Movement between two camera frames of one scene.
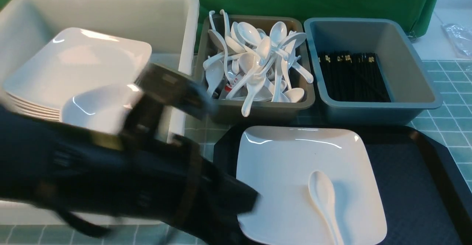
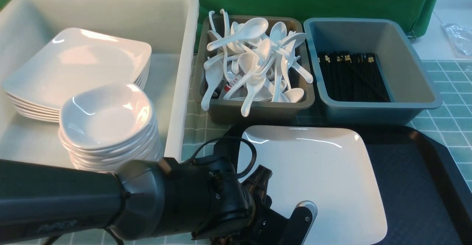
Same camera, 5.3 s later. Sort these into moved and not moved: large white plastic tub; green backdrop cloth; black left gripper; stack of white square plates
Moved: black left gripper
Not moved: green backdrop cloth; stack of white square plates; large white plastic tub
